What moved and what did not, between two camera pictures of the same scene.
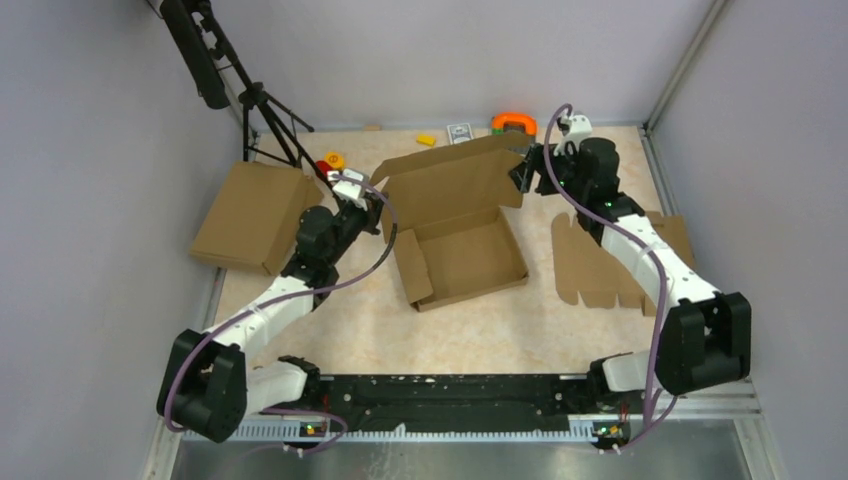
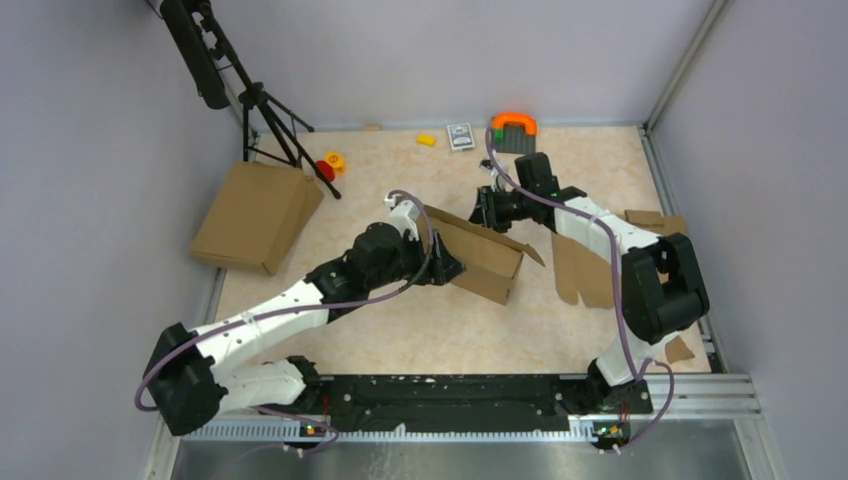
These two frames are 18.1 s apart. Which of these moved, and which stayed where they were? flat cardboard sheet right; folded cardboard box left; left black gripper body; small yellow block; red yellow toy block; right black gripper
Moved: right black gripper; left black gripper body
Stayed: small yellow block; flat cardboard sheet right; folded cardboard box left; red yellow toy block
